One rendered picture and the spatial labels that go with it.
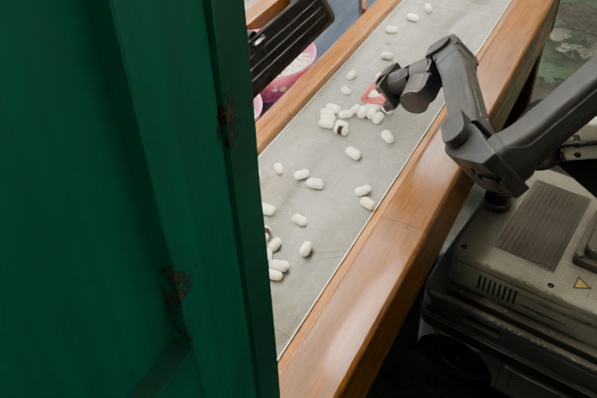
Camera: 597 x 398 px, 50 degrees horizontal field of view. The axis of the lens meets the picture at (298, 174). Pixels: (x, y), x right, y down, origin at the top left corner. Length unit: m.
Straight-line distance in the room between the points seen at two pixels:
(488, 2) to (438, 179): 0.89
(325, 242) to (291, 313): 0.17
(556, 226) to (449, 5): 0.75
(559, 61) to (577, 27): 0.39
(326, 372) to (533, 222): 0.85
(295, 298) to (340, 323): 0.11
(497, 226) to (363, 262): 0.60
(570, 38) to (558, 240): 2.02
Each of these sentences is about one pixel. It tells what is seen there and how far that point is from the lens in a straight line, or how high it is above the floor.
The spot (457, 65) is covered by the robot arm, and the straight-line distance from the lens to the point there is 1.21.
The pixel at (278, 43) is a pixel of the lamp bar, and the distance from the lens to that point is 1.14.
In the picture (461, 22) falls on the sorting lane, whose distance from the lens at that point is 1.98.
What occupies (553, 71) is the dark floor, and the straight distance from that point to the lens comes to 3.29.
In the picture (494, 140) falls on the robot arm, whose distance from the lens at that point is 0.91.
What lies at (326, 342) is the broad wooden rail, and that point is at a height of 0.76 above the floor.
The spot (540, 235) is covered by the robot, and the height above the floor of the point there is 0.47.
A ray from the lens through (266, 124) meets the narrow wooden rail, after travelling 1.48.
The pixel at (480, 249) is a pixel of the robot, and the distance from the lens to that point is 1.63.
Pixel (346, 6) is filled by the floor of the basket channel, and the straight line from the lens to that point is 2.19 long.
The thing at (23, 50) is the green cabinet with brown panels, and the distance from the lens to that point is 0.26.
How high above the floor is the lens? 1.64
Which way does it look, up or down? 41 degrees down
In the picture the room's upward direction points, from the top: 2 degrees counter-clockwise
